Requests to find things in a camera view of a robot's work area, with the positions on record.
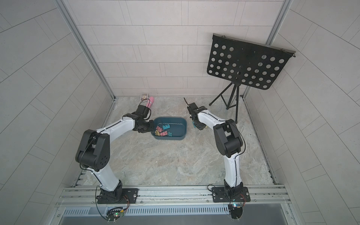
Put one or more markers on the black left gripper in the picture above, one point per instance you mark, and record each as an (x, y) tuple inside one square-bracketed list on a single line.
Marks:
[(151, 128)]

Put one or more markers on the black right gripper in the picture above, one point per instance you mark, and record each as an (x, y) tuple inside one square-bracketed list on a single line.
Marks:
[(199, 126)]

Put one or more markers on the teal plastic storage box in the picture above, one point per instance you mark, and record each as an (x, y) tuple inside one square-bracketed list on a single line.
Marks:
[(178, 127)]

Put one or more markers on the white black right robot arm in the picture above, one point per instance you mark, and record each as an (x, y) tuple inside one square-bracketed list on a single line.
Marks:
[(229, 143)]

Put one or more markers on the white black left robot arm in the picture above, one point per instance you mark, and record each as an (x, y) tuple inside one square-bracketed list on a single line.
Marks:
[(93, 153)]

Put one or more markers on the binder clips pile in box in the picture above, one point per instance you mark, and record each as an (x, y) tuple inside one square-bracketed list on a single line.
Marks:
[(163, 131)]

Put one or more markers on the small card box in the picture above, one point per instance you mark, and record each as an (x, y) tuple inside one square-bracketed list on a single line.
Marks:
[(144, 97)]

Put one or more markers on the pink toy microphone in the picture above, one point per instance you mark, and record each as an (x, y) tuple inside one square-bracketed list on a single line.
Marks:
[(150, 101)]

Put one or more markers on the black music stand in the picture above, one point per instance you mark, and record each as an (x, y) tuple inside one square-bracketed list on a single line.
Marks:
[(245, 63)]

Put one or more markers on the left circuit board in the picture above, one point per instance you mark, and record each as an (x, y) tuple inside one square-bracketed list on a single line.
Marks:
[(112, 215)]

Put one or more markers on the circuit board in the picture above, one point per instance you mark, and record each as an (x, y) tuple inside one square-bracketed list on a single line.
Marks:
[(112, 215), (235, 211)]

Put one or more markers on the right circuit board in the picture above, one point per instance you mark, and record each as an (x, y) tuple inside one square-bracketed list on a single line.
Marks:
[(235, 211)]

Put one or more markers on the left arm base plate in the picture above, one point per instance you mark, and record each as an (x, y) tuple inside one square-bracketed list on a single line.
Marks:
[(119, 196)]

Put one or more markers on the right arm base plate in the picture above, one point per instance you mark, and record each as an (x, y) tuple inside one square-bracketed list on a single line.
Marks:
[(237, 195)]

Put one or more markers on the aluminium mounting rail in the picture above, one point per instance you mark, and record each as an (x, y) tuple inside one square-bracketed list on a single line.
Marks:
[(82, 196)]

